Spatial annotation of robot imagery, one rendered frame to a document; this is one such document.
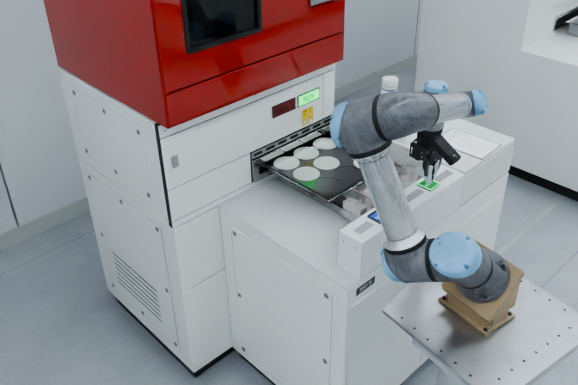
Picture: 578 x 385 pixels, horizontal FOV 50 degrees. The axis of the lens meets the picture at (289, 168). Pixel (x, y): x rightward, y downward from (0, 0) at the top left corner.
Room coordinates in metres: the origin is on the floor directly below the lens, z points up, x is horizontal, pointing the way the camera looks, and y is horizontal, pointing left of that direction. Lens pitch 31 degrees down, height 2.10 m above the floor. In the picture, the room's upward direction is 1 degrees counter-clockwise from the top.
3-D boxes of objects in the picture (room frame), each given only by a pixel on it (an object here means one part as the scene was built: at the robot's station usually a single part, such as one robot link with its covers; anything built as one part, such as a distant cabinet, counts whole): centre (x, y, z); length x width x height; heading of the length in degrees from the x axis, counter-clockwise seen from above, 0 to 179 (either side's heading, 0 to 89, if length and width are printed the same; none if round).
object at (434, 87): (1.75, -0.46, 1.28); 0.09 x 0.08 x 0.11; 150
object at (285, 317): (1.94, -0.31, 0.41); 0.97 x 0.64 x 0.82; 133
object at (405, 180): (1.82, -0.34, 0.87); 0.36 x 0.08 x 0.03; 133
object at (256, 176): (2.11, -0.03, 0.89); 0.44 x 0.02 x 0.10; 133
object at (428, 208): (1.65, -0.38, 0.89); 0.55 x 0.09 x 0.14; 133
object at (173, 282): (2.24, 0.35, 0.41); 0.82 x 0.71 x 0.82; 133
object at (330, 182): (2.00, -0.14, 0.90); 0.34 x 0.34 x 0.01; 43
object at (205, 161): (2.00, 0.11, 1.02); 0.82 x 0.03 x 0.40; 133
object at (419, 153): (1.75, -0.46, 1.12); 0.09 x 0.08 x 0.12; 43
